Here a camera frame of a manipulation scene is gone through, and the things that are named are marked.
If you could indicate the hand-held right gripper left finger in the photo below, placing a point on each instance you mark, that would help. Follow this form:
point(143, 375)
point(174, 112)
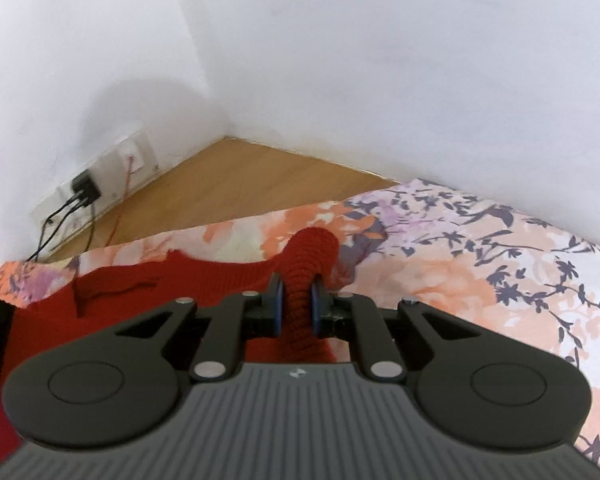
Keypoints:
point(276, 306)

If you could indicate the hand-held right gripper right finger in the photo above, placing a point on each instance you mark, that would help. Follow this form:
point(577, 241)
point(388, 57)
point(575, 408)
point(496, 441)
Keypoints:
point(315, 311)

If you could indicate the black charger plug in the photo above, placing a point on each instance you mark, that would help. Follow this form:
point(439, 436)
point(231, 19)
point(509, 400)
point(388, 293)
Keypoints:
point(85, 187)

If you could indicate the red knit sweater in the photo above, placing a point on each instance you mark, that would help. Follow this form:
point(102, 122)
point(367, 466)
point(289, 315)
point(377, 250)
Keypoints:
point(130, 280)

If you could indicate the white wall socket panel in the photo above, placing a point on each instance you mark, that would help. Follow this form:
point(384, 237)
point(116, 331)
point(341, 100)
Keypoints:
point(112, 160)

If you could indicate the floral bedsheet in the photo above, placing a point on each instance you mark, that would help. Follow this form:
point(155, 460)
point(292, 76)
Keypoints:
point(480, 260)

